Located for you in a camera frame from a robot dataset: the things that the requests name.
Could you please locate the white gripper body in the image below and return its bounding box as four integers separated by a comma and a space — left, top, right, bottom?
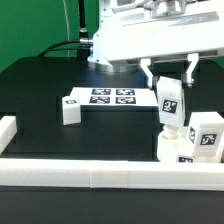
96, 0, 224, 64

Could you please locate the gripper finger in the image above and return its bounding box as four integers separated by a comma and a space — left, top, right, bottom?
140, 59, 153, 89
181, 53, 199, 88

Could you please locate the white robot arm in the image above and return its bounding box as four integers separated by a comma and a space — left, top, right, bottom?
88, 0, 224, 87

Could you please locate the white marker sheet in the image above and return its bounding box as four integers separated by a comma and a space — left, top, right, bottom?
71, 87, 158, 107

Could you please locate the black cable connector block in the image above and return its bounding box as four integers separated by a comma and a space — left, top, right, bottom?
77, 47, 90, 60

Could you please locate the thin white cable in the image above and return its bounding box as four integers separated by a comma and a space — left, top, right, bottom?
62, 0, 72, 58

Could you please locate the white left fence wall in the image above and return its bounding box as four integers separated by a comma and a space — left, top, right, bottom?
0, 116, 17, 155

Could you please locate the white fence wall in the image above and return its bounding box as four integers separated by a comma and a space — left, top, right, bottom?
0, 116, 17, 155
0, 158, 224, 191

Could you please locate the white front fence wall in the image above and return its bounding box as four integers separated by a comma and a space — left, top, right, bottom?
0, 158, 224, 191

